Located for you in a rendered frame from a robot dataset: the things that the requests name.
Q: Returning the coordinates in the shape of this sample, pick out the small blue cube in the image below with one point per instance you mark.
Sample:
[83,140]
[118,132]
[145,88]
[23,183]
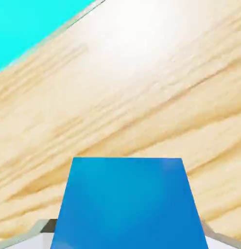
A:
[128,204]

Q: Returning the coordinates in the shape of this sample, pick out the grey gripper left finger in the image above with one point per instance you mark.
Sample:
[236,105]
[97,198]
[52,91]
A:
[35,238]

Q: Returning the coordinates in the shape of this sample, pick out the large cyan box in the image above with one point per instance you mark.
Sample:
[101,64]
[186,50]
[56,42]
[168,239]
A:
[29,25]

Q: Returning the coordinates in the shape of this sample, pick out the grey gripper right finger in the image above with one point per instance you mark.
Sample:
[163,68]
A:
[219,242]

